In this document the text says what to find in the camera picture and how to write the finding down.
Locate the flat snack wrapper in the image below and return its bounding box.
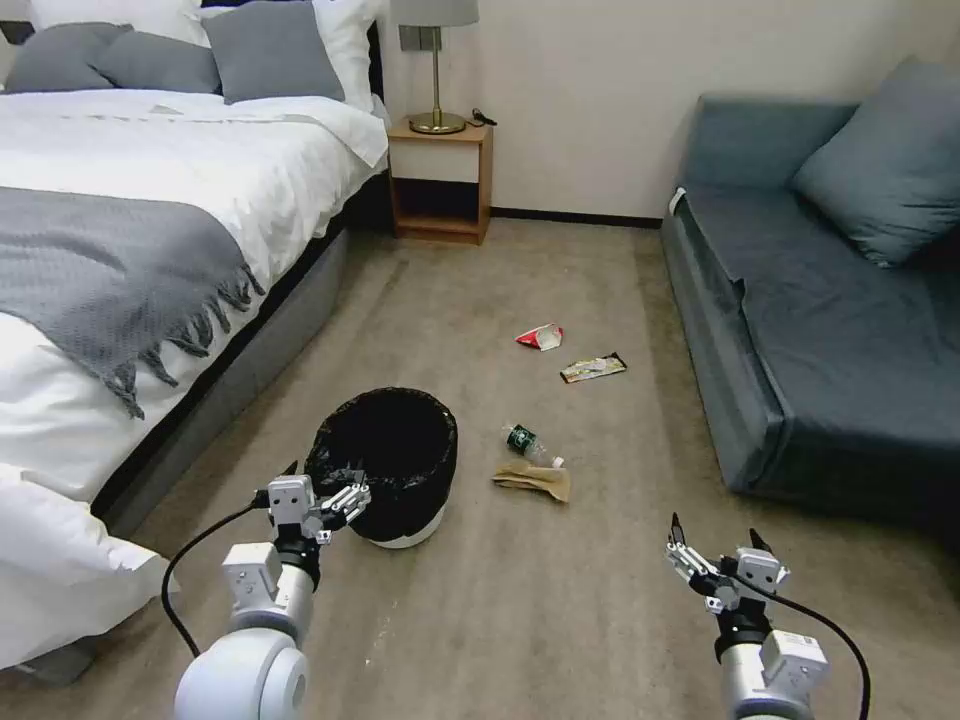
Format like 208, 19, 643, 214
559, 352, 630, 385

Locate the grey fringed throw blanket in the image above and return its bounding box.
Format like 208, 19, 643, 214
0, 185, 268, 421

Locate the dark blue-grey sofa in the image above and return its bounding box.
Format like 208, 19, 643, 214
659, 91, 960, 556

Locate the grey wall switch plate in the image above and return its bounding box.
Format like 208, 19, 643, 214
398, 23, 445, 53

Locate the red and white crushed carton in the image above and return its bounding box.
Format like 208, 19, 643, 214
513, 322, 567, 353

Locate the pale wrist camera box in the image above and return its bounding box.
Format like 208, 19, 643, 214
267, 473, 316, 528
733, 546, 791, 595

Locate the dark baseboard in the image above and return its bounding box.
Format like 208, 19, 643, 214
490, 206, 666, 222

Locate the wooden nightstand with white drawer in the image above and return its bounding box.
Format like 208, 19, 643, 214
386, 114, 496, 247

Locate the white pillow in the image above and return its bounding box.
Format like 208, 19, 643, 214
310, 0, 377, 115
28, 0, 213, 48

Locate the plastic bottle with green label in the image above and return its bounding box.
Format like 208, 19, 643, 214
503, 422, 566, 469

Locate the grey upholstered bed base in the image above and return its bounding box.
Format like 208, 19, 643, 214
88, 224, 354, 540

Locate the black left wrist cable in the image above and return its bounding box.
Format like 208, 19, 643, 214
161, 488, 277, 660

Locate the dark headboard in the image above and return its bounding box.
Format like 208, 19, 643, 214
368, 14, 389, 108

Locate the crumpled brown paper bag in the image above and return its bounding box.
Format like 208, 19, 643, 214
491, 461, 573, 505

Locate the black plastic bin liner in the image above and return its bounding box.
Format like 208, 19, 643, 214
302, 386, 460, 541

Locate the white bed duvet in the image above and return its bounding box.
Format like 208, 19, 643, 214
0, 88, 391, 670

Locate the brass table lamp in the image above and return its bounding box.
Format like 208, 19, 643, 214
391, 0, 481, 136

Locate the blue-grey sofa cushion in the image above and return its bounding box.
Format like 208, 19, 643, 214
790, 53, 960, 270

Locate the large grey square pillow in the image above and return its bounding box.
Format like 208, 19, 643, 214
200, 0, 347, 106

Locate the white round trash bin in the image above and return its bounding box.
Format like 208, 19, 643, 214
349, 500, 452, 551

